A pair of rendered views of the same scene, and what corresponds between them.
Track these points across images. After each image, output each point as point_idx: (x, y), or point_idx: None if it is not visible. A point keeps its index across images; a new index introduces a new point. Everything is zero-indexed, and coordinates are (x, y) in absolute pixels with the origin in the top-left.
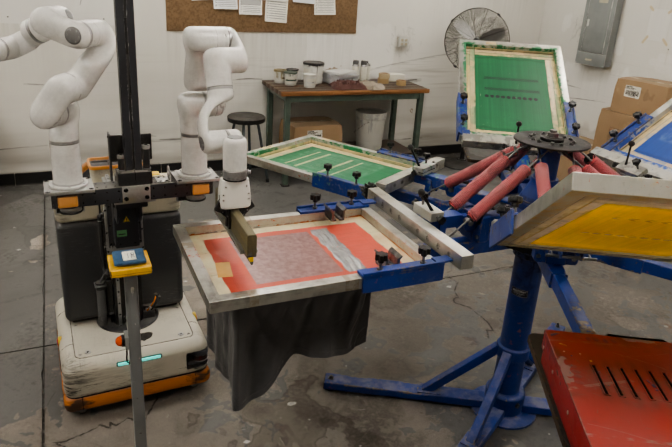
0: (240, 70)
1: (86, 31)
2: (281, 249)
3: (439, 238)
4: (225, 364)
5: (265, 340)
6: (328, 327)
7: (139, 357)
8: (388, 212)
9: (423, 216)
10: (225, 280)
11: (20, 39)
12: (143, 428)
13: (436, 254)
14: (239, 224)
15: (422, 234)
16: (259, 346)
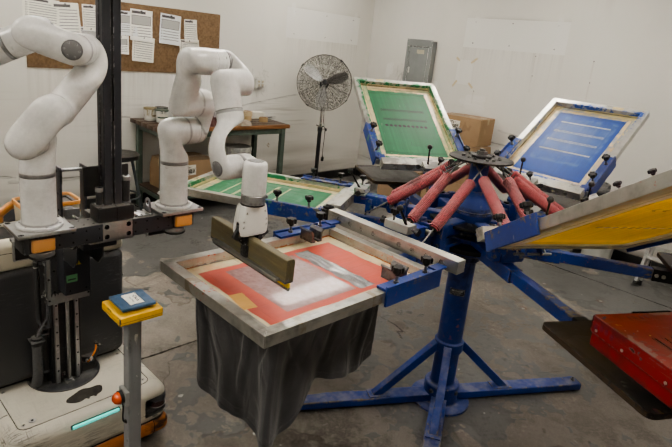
0: (247, 93)
1: (88, 45)
2: None
3: (426, 248)
4: (237, 402)
5: (296, 369)
6: (346, 346)
7: (138, 413)
8: (358, 230)
9: (398, 230)
10: (253, 311)
11: None
12: None
13: None
14: (268, 250)
15: (405, 246)
16: (289, 376)
